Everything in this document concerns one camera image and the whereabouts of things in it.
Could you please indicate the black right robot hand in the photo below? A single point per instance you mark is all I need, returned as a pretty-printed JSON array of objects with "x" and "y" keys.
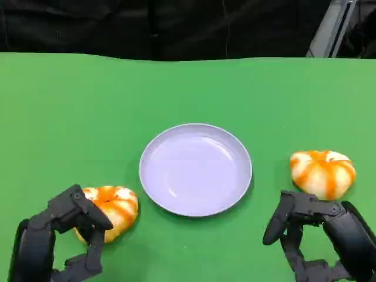
[{"x": 349, "y": 235}]

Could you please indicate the orange and white bread roll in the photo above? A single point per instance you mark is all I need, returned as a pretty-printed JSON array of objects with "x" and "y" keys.
[
  {"x": 120, "y": 208},
  {"x": 321, "y": 174}
]

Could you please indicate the silver metal frame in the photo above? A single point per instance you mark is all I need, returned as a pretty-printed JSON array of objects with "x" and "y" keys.
[{"x": 335, "y": 26}]

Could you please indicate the black backdrop curtain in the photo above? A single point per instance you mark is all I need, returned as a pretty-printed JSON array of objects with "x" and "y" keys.
[{"x": 88, "y": 26}]

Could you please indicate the lilac plate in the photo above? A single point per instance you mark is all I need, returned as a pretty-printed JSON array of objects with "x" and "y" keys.
[{"x": 195, "y": 173}]

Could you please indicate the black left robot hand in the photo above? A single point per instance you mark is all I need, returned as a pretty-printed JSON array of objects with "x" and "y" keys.
[{"x": 35, "y": 235}]

